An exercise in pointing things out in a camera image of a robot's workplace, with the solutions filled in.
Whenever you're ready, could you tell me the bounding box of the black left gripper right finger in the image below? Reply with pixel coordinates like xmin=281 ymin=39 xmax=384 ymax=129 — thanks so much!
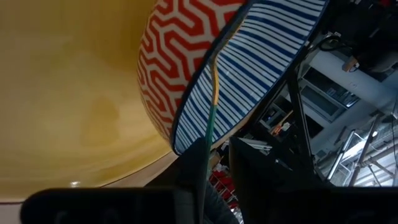
xmin=229 ymin=136 xmax=398 ymax=224

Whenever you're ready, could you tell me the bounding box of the white beam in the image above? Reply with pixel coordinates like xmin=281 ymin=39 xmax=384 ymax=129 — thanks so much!
xmin=309 ymin=49 xmax=398 ymax=108

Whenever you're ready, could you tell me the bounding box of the black metal frame post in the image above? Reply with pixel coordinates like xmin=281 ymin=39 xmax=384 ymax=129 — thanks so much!
xmin=285 ymin=71 xmax=315 ymax=177

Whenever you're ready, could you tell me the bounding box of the green and yellow chopstick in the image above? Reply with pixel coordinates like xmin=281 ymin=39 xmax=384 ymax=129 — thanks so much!
xmin=195 ymin=57 xmax=221 ymax=224

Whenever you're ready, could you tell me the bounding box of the yellow round plate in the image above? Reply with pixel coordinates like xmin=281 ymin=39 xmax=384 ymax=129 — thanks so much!
xmin=0 ymin=0 xmax=174 ymax=203

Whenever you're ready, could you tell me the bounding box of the red patterned blue striped bowl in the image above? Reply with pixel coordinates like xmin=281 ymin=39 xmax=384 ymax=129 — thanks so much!
xmin=136 ymin=0 xmax=330 ymax=156

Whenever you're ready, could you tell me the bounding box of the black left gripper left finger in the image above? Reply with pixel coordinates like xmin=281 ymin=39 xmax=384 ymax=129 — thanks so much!
xmin=20 ymin=138 xmax=209 ymax=224

